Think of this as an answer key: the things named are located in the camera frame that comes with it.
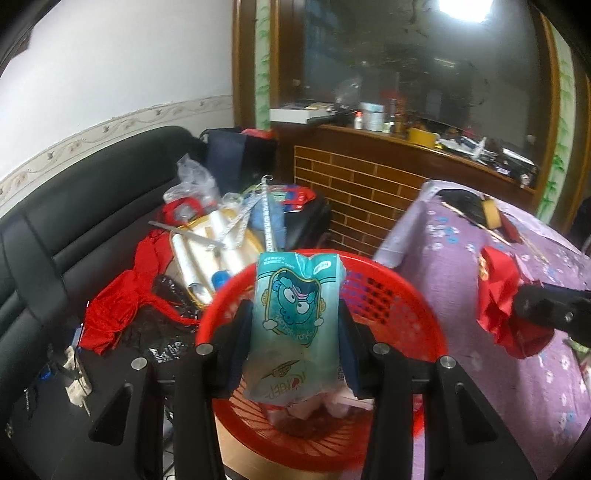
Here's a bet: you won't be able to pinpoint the white and blue carton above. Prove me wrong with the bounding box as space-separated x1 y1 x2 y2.
360 102 386 133

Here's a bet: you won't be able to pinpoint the red plastic basket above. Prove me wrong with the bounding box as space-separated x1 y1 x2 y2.
194 251 452 468

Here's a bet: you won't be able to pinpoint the red and blue packet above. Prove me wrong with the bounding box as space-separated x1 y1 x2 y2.
277 184 317 212

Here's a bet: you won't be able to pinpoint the dark blue bag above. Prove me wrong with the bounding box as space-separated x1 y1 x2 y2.
204 128 249 195

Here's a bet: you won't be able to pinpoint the wooden brick-pattern counter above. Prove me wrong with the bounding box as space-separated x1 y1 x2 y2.
269 117 542 274

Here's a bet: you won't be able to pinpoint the red cloth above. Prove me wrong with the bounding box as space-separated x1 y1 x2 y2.
475 246 556 359
80 225 205 357

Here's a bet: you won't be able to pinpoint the blue cloth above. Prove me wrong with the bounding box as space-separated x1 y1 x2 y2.
265 189 291 251

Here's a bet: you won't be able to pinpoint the black leather sofa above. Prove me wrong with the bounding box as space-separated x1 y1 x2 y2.
0 124 334 480

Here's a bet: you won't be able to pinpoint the black device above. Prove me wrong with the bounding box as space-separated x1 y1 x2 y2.
498 147 540 186

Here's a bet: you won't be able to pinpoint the clear ruler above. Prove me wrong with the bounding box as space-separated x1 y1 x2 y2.
257 174 279 254

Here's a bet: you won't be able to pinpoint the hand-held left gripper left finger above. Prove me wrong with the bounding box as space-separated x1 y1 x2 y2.
88 301 253 480

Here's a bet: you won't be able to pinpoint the clear plastic bag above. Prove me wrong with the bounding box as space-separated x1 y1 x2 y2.
163 154 221 209

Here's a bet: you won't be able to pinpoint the metal strip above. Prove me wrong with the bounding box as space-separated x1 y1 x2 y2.
148 220 223 253

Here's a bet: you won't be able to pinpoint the white power strip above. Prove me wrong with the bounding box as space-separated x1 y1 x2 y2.
61 343 92 408

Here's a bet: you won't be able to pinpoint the clear plastic film rolls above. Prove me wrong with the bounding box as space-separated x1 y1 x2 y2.
170 210 252 298

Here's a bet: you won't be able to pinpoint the yellow container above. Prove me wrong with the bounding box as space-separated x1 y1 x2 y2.
408 128 440 149

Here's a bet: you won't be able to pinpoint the wooden stick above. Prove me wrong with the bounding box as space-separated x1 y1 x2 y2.
440 200 514 246

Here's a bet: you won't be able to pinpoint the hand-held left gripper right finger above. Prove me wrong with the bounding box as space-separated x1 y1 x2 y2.
338 299 536 480

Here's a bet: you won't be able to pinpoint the ceiling lamp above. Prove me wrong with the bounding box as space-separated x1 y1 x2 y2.
438 0 491 22

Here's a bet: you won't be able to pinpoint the black flat case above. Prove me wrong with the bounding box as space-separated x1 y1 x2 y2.
440 188 486 228

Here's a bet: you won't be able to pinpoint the flat white box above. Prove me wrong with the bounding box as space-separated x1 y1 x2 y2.
269 107 320 124

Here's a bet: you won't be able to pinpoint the black plastic bag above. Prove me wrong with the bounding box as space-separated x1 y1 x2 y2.
128 274 205 366

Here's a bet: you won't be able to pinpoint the teal cartoon snack packet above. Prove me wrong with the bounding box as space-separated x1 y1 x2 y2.
242 249 345 408

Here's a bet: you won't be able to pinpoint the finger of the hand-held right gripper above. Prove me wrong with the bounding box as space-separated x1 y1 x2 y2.
513 282 591 345

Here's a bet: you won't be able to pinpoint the wood-framed glass window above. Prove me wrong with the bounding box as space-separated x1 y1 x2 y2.
233 0 575 195

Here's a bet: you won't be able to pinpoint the purple floral tablecloth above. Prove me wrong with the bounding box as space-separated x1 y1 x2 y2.
373 179 591 480

